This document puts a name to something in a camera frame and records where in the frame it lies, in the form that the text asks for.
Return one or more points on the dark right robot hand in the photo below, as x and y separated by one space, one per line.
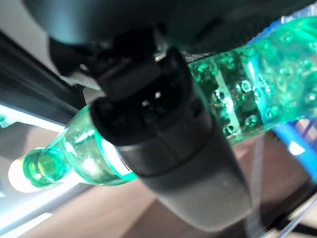
161 111

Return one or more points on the green Sprite bottle yellow cap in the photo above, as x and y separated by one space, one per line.
247 81

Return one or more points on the blue plastic shopping basket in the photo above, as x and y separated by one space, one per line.
297 146

